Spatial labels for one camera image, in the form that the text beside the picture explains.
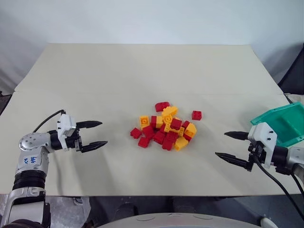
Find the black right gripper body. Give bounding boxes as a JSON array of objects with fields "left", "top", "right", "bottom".
[{"left": 247, "top": 140, "right": 267, "bottom": 172}]

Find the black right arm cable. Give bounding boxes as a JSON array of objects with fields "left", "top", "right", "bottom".
[{"left": 253, "top": 159, "right": 304, "bottom": 216}]

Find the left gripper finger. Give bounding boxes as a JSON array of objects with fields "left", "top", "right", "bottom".
[
  {"left": 81, "top": 140, "right": 108, "bottom": 153},
  {"left": 76, "top": 120, "right": 104, "bottom": 130}
]

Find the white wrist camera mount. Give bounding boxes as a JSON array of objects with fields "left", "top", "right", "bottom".
[
  {"left": 247, "top": 122, "right": 278, "bottom": 170},
  {"left": 56, "top": 114, "right": 77, "bottom": 151}
]

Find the grey robot torso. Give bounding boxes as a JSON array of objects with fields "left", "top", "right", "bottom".
[{"left": 96, "top": 212, "right": 264, "bottom": 228}]

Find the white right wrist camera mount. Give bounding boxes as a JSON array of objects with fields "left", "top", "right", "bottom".
[{"left": 247, "top": 122, "right": 278, "bottom": 170}]

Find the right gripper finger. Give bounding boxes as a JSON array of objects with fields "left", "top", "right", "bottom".
[
  {"left": 214, "top": 152, "right": 250, "bottom": 170},
  {"left": 224, "top": 131, "right": 250, "bottom": 142}
]

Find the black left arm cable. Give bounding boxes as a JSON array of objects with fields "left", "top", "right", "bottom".
[{"left": 32, "top": 109, "right": 67, "bottom": 133}]

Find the beige cloth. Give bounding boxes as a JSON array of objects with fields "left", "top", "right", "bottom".
[{"left": 284, "top": 92, "right": 304, "bottom": 105}]

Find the white rounded object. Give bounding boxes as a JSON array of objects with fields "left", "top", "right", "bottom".
[{"left": 259, "top": 215, "right": 279, "bottom": 228}]

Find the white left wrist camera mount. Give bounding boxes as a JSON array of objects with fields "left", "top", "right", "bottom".
[{"left": 56, "top": 114, "right": 77, "bottom": 151}]

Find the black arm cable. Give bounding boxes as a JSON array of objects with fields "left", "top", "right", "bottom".
[
  {"left": 253, "top": 159, "right": 304, "bottom": 216},
  {"left": 32, "top": 109, "right": 67, "bottom": 133}
]

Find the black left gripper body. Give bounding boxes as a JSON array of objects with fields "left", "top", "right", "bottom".
[{"left": 64, "top": 128, "right": 84, "bottom": 153}]

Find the teal plastic bin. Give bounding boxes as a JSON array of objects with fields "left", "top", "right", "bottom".
[{"left": 249, "top": 102, "right": 304, "bottom": 147}]

